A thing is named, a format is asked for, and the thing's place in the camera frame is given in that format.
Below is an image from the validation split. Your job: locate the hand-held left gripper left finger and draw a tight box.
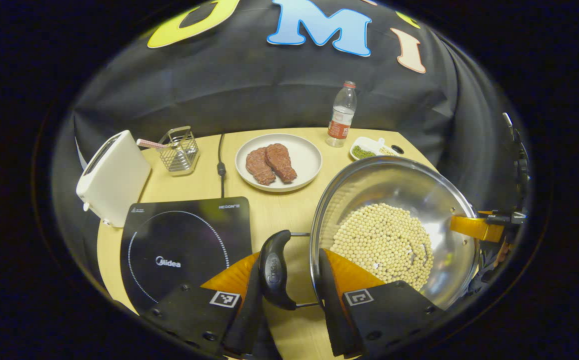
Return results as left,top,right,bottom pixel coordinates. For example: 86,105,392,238
142,251,266,358

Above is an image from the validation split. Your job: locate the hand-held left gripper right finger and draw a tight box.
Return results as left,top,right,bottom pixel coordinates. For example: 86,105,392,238
317,248,446,359

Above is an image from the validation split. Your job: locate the steel pot with black handle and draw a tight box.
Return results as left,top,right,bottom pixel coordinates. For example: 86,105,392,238
258,156,481,312

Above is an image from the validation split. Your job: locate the black induction cooktop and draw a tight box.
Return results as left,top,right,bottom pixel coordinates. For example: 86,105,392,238
119,196,253,315

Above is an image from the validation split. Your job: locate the pile of soybeans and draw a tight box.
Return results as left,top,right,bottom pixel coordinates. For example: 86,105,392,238
329,202,435,292

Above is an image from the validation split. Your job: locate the white divided dish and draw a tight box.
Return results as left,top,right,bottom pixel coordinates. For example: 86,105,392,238
349,136,399,162

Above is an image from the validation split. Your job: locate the red meat piece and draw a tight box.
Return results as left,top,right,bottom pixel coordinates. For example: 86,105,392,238
245,147,277,186
264,143,298,184

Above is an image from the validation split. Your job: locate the white round plate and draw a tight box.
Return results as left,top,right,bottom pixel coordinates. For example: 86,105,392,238
234,133,323,193

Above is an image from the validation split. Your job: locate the clear plastic water bottle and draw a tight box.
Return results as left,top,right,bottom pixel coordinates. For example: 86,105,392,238
325,80,358,148

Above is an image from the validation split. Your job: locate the white toaster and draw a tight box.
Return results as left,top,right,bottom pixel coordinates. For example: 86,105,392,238
75,130,152,229

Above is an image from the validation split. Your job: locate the black power cable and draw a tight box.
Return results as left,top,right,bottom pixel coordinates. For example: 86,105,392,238
217,133,227,199

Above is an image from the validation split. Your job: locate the wire mesh basket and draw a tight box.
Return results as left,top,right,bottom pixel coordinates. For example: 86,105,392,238
158,126,201,177

